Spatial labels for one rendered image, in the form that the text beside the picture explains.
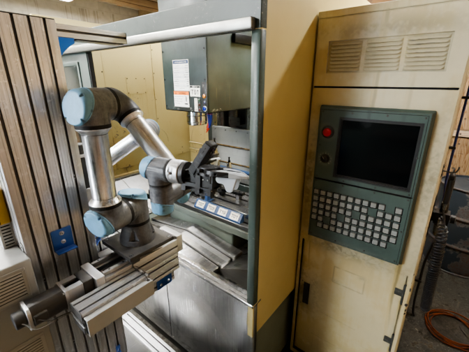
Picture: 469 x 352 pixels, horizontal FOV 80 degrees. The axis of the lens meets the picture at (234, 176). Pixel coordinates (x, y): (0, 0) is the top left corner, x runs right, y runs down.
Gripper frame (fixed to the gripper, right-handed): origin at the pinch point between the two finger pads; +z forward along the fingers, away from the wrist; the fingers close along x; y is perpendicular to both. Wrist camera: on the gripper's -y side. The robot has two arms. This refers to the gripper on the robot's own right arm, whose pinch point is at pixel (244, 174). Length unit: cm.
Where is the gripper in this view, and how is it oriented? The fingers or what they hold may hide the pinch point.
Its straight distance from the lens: 78.5
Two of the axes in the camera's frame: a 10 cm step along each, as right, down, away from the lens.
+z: 9.1, 1.4, -3.8
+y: -0.6, 9.8, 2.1
